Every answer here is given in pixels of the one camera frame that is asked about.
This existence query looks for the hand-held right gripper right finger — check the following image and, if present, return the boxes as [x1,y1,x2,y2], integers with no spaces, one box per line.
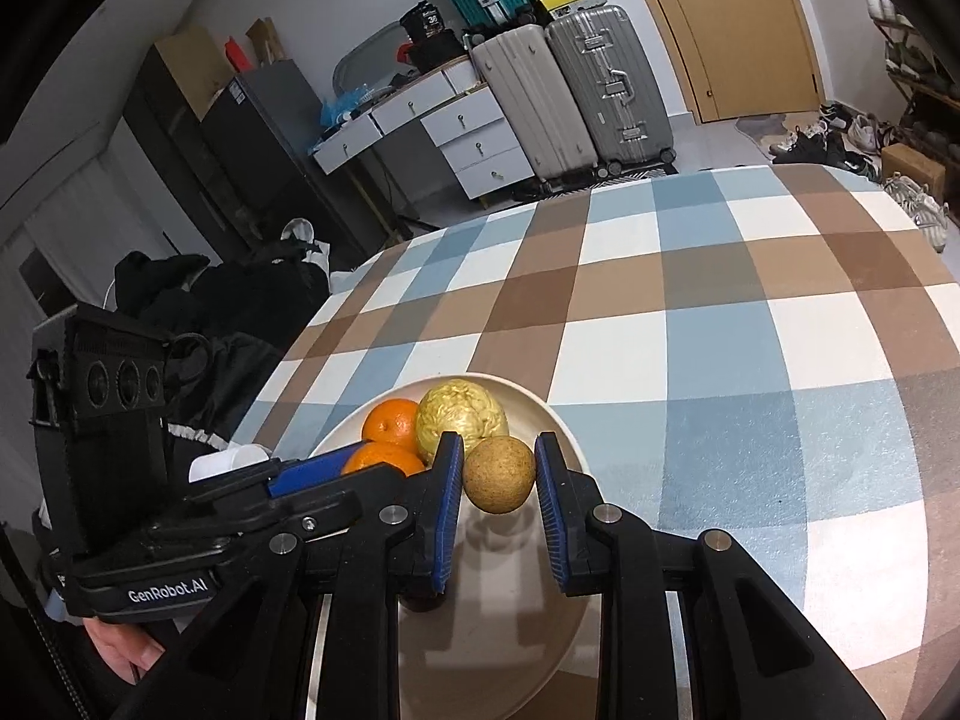
[534,431,890,720]

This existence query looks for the brown longan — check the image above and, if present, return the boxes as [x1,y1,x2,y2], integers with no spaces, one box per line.
[463,436,537,515]

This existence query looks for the large cardboard sheet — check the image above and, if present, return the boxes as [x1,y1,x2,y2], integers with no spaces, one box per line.
[154,26,233,121]

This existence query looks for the orange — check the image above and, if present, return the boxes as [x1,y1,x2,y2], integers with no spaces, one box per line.
[361,399,421,451]
[341,441,427,477]

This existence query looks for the black clothes pile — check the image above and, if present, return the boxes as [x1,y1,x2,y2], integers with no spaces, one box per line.
[112,236,331,451]

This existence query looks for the shelved assorted shoes collection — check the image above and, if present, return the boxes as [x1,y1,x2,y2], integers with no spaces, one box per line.
[861,0,960,158]

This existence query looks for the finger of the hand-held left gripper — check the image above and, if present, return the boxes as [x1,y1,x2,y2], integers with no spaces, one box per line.
[187,445,362,505]
[225,465,410,538]

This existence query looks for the wooden door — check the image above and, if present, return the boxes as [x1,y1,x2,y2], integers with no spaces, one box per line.
[613,0,818,125]

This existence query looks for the grey door mat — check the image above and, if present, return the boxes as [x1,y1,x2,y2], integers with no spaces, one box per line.
[735,111,826,158]

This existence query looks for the person's left hand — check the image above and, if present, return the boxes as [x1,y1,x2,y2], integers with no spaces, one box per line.
[82,611,166,683]

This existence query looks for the beige suitcase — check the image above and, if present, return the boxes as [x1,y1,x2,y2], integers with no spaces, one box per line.
[471,24,601,188]

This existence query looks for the silver suitcase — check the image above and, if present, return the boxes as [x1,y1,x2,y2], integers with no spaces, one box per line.
[545,5,678,170]

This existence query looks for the black printed box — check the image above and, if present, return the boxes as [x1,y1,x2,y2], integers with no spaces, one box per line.
[399,4,451,42]

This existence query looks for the scattered sneakers pile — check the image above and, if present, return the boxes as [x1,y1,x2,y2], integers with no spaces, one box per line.
[772,101,953,252]

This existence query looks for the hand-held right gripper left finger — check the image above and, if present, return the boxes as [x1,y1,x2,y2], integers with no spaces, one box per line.
[131,431,466,720]

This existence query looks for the wrinkled yellow passion fruit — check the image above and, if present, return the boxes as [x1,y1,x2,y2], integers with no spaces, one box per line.
[415,380,509,466]

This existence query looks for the wooden shoe rack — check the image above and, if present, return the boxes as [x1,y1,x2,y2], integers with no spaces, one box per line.
[862,0,960,128]

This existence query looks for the white paper roll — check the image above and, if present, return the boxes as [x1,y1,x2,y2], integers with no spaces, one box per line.
[187,444,269,482]

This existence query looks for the blue plastic bag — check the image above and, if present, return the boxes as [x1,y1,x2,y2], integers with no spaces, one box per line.
[321,82,376,128]

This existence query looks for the dark grey fridge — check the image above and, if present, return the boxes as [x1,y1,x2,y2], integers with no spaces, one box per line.
[199,58,361,241]

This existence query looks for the brown cardboard box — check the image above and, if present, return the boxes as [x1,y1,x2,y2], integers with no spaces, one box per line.
[880,142,950,192]

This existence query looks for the black bag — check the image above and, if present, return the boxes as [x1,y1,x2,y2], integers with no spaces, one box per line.
[409,30,466,68]

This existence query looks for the small brown cardboard piece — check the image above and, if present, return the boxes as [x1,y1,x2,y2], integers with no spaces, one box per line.
[246,19,286,65]

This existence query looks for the cream round plate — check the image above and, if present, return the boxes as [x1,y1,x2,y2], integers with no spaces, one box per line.
[307,373,593,720]

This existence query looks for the white desk with drawers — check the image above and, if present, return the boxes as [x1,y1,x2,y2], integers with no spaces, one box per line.
[311,60,537,211]

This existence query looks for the grey framed mirror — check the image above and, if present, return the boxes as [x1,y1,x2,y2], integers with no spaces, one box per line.
[332,20,410,102]

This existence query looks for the dark tall wardrobe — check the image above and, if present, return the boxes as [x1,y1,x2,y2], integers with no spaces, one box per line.
[124,45,248,241]

